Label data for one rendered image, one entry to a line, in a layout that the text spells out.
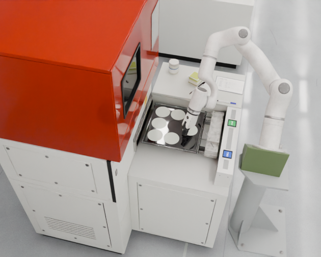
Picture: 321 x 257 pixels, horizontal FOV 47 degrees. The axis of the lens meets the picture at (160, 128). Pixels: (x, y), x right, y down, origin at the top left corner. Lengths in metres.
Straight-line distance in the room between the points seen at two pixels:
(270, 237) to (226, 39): 1.62
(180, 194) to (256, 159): 0.51
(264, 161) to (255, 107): 1.73
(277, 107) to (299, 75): 2.28
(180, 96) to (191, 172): 0.55
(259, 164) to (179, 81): 0.83
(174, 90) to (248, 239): 1.31
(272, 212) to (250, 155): 1.05
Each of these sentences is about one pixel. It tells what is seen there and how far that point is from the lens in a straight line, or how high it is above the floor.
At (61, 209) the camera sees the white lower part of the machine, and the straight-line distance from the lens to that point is 2.54.
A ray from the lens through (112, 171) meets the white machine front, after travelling 1.96.
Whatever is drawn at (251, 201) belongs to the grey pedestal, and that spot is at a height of 0.49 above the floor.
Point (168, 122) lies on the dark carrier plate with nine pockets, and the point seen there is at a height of 0.90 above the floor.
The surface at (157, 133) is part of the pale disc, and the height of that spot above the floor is 0.90.
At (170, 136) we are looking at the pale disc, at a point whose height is 0.90.
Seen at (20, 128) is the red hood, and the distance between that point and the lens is 1.96.
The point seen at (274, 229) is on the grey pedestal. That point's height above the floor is 0.05.
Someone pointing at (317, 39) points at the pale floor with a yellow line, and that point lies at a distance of 5.20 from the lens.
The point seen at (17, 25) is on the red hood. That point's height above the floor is 1.82.
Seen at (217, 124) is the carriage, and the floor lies 0.88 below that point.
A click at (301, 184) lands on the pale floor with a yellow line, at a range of 3.50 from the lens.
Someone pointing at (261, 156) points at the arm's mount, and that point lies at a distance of 2.27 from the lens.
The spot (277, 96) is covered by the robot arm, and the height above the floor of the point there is 1.27.
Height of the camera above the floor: 2.73
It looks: 49 degrees down
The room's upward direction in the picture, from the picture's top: 1 degrees clockwise
